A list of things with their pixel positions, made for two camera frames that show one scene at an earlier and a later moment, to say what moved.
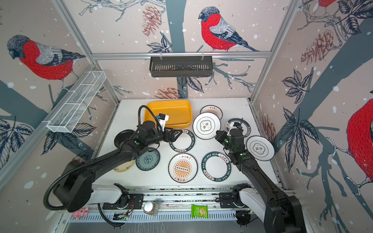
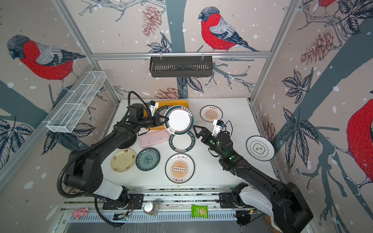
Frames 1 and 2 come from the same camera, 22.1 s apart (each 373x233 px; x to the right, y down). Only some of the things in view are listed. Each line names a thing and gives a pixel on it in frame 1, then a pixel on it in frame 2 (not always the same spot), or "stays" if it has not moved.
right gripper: [220, 137] -> [204, 133]
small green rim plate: [185, 142] stays
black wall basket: [165, 66] stays
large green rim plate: [216, 166] -> [180, 120]
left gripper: [172, 138] -> [156, 118]
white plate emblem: [260, 148] stays
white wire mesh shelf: [69, 111] stays
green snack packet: [199, 211] stays
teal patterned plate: [149, 160] stays
